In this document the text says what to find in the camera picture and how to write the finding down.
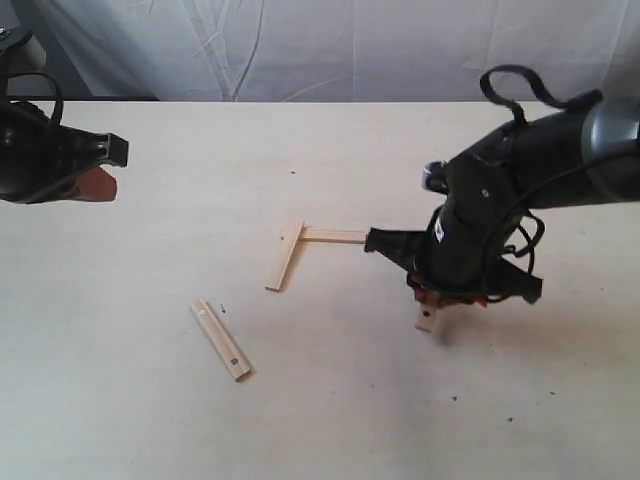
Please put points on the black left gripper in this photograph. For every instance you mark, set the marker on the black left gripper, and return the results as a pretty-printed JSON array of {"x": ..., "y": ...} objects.
[{"x": 42, "y": 161}]

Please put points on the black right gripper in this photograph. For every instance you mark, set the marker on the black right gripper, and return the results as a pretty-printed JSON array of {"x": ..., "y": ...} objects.
[{"x": 458, "y": 259}]

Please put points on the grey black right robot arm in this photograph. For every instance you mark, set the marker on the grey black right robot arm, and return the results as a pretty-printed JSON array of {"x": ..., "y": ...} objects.
[{"x": 580, "y": 157}]

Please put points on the white backdrop cloth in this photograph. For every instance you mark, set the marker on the white backdrop cloth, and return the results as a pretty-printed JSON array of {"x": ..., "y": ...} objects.
[{"x": 328, "y": 51}]

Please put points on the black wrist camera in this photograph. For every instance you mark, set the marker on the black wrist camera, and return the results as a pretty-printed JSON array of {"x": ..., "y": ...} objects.
[{"x": 434, "y": 177}]

